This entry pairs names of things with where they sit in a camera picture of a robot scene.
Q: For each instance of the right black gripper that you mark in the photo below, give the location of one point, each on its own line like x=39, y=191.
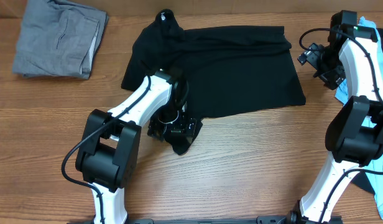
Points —
x=316, y=63

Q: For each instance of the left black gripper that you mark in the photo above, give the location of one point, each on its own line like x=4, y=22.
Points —
x=180, y=127

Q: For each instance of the black polo shirt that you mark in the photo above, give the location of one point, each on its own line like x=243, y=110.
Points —
x=230, y=69

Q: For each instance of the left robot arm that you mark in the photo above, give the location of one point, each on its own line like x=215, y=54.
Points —
x=107, y=154

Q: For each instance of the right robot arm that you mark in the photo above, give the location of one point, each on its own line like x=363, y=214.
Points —
x=355, y=137

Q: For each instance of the folded grey shorts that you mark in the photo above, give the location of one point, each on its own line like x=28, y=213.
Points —
x=59, y=39

